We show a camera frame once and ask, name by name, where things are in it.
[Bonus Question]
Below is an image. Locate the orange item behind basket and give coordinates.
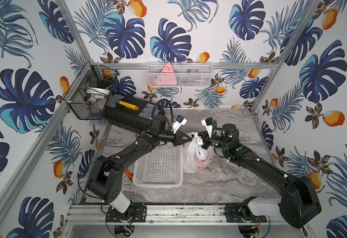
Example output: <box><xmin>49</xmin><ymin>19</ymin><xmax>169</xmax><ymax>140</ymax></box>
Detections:
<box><xmin>125</xmin><ymin>170</ymin><xmax>133</xmax><ymax>181</ymax></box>

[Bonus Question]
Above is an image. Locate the white mesh wall shelf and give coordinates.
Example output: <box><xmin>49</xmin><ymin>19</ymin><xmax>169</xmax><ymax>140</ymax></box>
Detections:
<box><xmin>147</xmin><ymin>62</ymin><xmax>213</xmax><ymax>87</ymax></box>

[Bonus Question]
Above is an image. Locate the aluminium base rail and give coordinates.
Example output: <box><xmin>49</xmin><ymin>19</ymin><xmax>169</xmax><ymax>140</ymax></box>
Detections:
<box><xmin>65</xmin><ymin>203</ymin><xmax>287</xmax><ymax>225</ymax></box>

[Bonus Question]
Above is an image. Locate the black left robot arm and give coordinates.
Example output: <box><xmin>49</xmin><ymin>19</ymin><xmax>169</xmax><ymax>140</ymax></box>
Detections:
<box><xmin>86</xmin><ymin>94</ymin><xmax>192</xmax><ymax>213</ymax></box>

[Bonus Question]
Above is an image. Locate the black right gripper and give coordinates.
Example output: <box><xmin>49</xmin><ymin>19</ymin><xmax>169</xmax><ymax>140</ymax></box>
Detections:
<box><xmin>192</xmin><ymin>130</ymin><xmax>230</xmax><ymax>152</ymax></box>

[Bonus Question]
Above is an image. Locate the white plastic bag red print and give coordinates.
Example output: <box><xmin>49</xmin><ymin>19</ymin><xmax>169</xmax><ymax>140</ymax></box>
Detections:
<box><xmin>183</xmin><ymin>132</ymin><xmax>214</xmax><ymax>174</ymax></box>

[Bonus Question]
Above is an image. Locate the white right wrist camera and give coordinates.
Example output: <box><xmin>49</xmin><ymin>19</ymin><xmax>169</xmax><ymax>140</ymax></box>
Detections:
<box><xmin>201</xmin><ymin>117</ymin><xmax>216</xmax><ymax>138</ymax></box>

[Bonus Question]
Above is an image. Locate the black wire basket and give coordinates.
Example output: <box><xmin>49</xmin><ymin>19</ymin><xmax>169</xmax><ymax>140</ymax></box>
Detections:
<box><xmin>64</xmin><ymin>62</ymin><xmax>119</xmax><ymax>120</ymax></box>

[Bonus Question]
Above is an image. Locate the black toolbox yellow handle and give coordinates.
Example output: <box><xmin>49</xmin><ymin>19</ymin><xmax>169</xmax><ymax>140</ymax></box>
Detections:
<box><xmin>102</xmin><ymin>94</ymin><xmax>167</xmax><ymax>134</ymax></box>

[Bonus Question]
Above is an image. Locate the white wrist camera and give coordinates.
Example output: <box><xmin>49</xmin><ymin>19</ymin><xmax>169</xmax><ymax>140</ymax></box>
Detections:
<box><xmin>201</xmin><ymin>117</ymin><xmax>216</xmax><ymax>138</ymax></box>
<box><xmin>172</xmin><ymin>115</ymin><xmax>187</xmax><ymax>134</ymax></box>

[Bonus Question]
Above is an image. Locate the white perforated plastic basket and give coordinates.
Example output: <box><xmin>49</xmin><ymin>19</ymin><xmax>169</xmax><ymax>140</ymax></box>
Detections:
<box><xmin>133</xmin><ymin>144</ymin><xmax>183</xmax><ymax>188</ymax></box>

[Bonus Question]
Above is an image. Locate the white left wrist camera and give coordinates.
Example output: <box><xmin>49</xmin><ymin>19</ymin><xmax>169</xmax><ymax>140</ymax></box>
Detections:
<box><xmin>172</xmin><ymin>115</ymin><xmax>187</xmax><ymax>134</ymax></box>

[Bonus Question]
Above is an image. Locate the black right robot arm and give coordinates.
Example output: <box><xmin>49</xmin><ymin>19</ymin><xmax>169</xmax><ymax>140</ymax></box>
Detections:
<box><xmin>198</xmin><ymin>118</ymin><xmax>322</xmax><ymax>229</ymax></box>

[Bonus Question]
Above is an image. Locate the pink triangular item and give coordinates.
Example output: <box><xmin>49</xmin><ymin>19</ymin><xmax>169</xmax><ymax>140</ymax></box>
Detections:
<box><xmin>156</xmin><ymin>62</ymin><xmax>177</xmax><ymax>86</ymax></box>

